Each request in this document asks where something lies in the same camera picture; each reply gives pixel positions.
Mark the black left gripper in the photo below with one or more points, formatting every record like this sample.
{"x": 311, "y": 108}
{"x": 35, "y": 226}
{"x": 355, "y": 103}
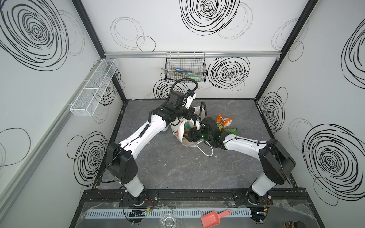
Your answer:
{"x": 190, "y": 111}

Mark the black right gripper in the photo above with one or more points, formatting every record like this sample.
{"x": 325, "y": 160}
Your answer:
{"x": 190, "y": 133}

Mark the white paper bag red flower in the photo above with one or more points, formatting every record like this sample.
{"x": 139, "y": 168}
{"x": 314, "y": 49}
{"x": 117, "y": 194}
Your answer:
{"x": 185, "y": 134}

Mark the orange snack packet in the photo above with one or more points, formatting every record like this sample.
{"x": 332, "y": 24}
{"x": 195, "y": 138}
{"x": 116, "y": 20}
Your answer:
{"x": 222, "y": 122}

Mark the green snack packet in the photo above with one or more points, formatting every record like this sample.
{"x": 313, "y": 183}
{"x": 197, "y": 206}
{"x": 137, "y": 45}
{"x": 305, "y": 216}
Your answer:
{"x": 228, "y": 131}

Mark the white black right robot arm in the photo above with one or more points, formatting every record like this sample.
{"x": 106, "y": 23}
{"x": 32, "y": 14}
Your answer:
{"x": 276, "y": 162}

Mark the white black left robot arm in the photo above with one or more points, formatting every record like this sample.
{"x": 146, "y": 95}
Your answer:
{"x": 121, "y": 157}

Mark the red plastic scoop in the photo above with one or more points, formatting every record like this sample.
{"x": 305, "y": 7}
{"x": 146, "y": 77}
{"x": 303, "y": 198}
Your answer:
{"x": 213, "y": 218}

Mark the clear glass bowl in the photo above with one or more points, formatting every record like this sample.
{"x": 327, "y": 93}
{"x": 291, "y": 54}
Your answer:
{"x": 168, "y": 221}

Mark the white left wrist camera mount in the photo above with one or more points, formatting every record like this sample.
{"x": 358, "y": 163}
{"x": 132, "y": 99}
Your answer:
{"x": 190, "y": 96}

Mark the black wire wall basket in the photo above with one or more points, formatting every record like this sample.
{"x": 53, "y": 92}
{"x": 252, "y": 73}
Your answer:
{"x": 179, "y": 68}

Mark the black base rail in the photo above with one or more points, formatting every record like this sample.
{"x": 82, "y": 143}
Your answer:
{"x": 238, "y": 196}

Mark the aluminium wall rail back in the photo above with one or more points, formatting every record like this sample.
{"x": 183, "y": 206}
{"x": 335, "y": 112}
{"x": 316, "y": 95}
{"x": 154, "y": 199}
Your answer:
{"x": 193, "y": 54}

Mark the aluminium wall rail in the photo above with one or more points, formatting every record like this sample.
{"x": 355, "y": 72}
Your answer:
{"x": 193, "y": 54}
{"x": 34, "y": 156}

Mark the clear plastic wall shelf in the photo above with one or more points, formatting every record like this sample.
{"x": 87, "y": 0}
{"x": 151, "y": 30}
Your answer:
{"x": 96, "y": 84}

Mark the grey slotted cable duct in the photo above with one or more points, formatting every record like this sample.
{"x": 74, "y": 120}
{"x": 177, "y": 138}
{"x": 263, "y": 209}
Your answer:
{"x": 158, "y": 213}

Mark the black corner frame post left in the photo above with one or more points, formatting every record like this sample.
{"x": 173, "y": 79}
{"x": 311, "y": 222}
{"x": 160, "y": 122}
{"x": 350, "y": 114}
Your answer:
{"x": 96, "y": 42}

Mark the black corner frame post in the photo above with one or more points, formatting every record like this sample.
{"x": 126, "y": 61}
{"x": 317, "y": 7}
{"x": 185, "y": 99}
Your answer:
{"x": 96, "y": 42}
{"x": 311, "y": 4}

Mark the black corner frame post right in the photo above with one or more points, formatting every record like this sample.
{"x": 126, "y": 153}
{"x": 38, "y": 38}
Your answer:
{"x": 311, "y": 4}

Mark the aluminium wall rail left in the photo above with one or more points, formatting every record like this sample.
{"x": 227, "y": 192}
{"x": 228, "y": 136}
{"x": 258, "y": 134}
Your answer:
{"x": 34, "y": 156}

